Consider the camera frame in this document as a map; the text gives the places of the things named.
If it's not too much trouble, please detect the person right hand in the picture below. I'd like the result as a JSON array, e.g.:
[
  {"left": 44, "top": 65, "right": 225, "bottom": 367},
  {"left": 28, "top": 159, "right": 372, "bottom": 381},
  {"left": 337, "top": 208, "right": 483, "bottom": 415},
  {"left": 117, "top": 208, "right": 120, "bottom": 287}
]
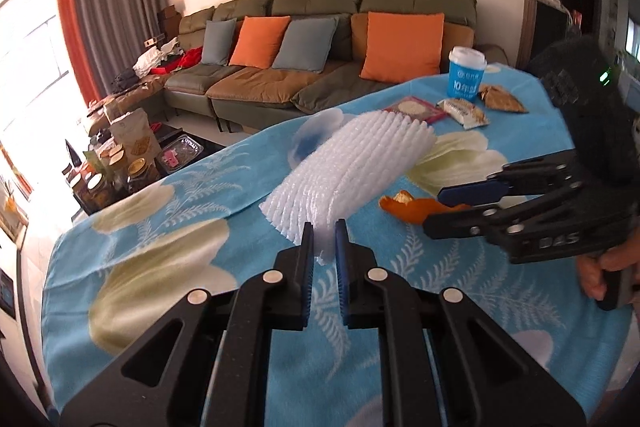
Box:
[{"left": 576, "top": 232, "right": 640, "bottom": 301}]

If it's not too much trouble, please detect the white cracker packet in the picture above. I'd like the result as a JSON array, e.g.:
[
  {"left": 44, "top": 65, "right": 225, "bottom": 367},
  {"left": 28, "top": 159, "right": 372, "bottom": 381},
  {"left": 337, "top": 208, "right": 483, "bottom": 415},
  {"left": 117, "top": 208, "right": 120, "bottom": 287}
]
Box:
[{"left": 437, "top": 98, "right": 489, "bottom": 130}]

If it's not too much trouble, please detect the brown flat snack packet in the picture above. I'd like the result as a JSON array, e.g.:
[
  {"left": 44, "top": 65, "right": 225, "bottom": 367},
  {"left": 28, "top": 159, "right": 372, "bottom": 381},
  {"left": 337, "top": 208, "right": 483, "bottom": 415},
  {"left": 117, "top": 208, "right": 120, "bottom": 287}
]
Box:
[{"left": 478, "top": 83, "right": 527, "bottom": 114}]

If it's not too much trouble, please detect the blue floral tablecloth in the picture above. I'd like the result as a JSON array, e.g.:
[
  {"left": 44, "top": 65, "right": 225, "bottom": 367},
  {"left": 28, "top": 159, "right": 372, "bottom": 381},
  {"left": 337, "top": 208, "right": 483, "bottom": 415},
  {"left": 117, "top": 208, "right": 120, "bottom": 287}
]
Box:
[{"left": 42, "top": 66, "right": 631, "bottom": 426}]

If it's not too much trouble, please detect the blue lidded coffee cup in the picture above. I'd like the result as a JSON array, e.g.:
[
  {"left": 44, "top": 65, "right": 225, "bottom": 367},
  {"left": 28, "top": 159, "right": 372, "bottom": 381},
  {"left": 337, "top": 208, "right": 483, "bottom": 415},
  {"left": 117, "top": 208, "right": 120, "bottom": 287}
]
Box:
[{"left": 447, "top": 46, "right": 487, "bottom": 101}]

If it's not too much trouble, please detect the red snack packet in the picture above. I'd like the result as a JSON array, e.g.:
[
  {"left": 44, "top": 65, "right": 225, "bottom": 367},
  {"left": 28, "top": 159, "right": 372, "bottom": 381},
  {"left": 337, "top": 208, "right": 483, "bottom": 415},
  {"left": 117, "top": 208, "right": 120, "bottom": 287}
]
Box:
[{"left": 385, "top": 96, "right": 448, "bottom": 124}]

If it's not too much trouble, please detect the orange cushion near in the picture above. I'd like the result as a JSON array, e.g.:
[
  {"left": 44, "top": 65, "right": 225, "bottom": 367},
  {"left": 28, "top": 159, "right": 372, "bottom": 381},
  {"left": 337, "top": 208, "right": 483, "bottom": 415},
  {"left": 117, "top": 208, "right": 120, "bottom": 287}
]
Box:
[{"left": 360, "top": 12, "right": 445, "bottom": 83}]

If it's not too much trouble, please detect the orange cushion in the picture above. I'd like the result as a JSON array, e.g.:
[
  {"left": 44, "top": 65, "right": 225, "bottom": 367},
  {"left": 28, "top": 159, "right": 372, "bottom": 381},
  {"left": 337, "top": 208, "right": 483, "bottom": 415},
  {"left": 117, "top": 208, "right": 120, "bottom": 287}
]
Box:
[
  {"left": 229, "top": 16, "right": 291, "bottom": 69},
  {"left": 360, "top": 12, "right": 445, "bottom": 83}
]

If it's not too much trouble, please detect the dark glass coffee table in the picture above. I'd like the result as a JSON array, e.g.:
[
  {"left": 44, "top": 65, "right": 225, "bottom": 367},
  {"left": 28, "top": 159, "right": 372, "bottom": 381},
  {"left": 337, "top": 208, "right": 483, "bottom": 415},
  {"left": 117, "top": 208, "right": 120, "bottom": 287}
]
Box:
[{"left": 62, "top": 109, "right": 224, "bottom": 215}]

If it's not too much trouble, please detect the grey blue cushion near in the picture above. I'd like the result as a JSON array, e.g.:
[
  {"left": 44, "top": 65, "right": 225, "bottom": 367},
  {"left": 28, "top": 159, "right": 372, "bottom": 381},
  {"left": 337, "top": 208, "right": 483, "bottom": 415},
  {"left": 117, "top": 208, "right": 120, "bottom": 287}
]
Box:
[{"left": 271, "top": 16, "right": 338, "bottom": 74}]

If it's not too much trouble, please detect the grey blue cushion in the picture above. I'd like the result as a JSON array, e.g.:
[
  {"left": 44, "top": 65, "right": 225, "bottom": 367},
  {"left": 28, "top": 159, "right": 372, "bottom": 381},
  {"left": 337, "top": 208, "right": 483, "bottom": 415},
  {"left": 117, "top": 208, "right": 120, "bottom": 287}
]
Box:
[
  {"left": 271, "top": 16, "right": 338, "bottom": 74},
  {"left": 202, "top": 18, "right": 236, "bottom": 66}
]

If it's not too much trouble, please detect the orange cushion far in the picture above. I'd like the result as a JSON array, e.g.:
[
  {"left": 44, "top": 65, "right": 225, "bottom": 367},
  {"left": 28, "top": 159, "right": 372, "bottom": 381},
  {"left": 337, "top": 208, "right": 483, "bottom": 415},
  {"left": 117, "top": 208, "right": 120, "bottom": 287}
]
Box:
[{"left": 229, "top": 16, "right": 291, "bottom": 69}]

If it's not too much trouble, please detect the green sectional sofa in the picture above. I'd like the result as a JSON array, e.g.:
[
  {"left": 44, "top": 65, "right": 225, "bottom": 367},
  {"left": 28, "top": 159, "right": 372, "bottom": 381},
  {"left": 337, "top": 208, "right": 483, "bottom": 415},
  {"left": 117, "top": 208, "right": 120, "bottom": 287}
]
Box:
[{"left": 164, "top": 0, "right": 477, "bottom": 130}]

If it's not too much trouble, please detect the grey blue cushion far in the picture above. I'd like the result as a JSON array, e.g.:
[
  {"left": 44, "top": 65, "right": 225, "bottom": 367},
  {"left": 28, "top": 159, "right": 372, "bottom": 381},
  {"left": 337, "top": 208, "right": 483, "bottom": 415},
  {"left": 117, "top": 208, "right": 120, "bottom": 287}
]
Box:
[{"left": 202, "top": 18, "right": 236, "bottom": 66}]

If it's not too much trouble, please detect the orange and grey curtain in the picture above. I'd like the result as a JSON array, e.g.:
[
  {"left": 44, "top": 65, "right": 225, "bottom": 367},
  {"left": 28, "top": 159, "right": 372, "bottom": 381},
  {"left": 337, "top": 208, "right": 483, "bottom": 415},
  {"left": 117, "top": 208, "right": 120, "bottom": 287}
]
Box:
[{"left": 56, "top": 0, "right": 169, "bottom": 104}]

